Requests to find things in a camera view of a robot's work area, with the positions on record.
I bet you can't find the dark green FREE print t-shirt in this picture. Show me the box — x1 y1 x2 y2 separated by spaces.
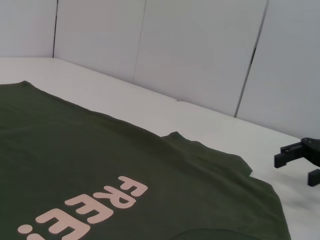
0 80 292 240

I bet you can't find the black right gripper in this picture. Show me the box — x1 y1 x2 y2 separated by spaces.
274 136 320 187

